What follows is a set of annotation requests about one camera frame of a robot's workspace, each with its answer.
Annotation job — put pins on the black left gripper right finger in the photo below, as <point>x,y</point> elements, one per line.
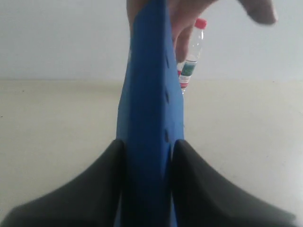
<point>204,198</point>

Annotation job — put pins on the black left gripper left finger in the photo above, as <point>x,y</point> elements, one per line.
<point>89,200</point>

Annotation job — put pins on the blue ring binder notebook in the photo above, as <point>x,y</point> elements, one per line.
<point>149,121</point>

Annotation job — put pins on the clear plastic water bottle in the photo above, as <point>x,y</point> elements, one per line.
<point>186,68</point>

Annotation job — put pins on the person's bare hand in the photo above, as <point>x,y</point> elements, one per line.
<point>183,15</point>

